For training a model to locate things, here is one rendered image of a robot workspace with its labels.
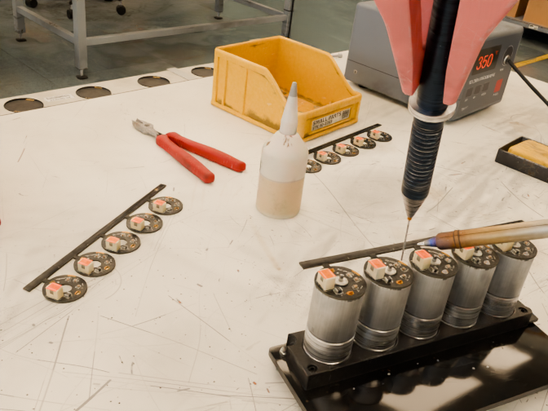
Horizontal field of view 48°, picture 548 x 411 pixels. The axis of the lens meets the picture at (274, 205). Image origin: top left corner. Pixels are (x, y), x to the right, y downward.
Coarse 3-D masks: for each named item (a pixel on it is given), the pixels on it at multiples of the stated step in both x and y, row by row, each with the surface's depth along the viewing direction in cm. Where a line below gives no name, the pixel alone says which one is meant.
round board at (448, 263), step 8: (424, 248) 32; (432, 256) 32; (440, 256) 32; (448, 256) 32; (448, 264) 31; (456, 264) 31; (424, 272) 31; (432, 272) 31; (440, 272) 31; (448, 272) 31; (456, 272) 31
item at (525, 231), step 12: (480, 228) 27; (492, 228) 27; (504, 228) 26; (516, 228) 26; (528, 228) 26; (540, 228) 26; (444, 240) 27; (456, 240) 27; (468, 240) 27; (480, 240) 27; (492, 240) 26; (504, 240) 26; (516, 240) 26; (528, 240) 26
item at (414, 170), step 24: (456, 0) 18; (432, 24) 19; (432, 48) 19; (432, 72) 20; (432, 96) 20; (432, 120) 21; (432, 144) 22; (408, 168) 23; (432, 168) 23; (408, 192) 24
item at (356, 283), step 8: (336, 272) 30; (344, 272) 30; (352, 272) 30; (352, 280) 29; (360, 280) 29; (320, 288) 28; (336, 288) 28; (344, 288) 29; (352, 288) 29; (360, 288) 29; (328, 296) 28; (336, 296) 28; (344, 296) 28; (352, 296) 28; (360, 296) 28
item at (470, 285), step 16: (480, 256) 32; (464, 272) 32; (480, 272) 32; (464, 288) 32; (480, 288) 32; (448, 304) 33; (464, 304) 33; (480, 304) 33; (448, 320) 34; (464, 320) 33
